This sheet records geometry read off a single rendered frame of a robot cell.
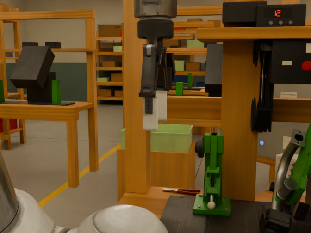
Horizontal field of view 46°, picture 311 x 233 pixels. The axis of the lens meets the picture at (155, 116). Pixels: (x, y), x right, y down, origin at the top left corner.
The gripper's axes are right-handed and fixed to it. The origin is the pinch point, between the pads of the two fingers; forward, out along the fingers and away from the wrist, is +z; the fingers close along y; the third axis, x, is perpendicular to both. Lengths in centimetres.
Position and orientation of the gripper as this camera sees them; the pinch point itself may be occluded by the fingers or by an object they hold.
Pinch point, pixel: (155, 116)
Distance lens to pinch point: 80.0
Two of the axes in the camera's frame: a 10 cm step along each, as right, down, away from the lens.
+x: 9.8, 0.3, -1.9
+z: 0.0, 9.9, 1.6
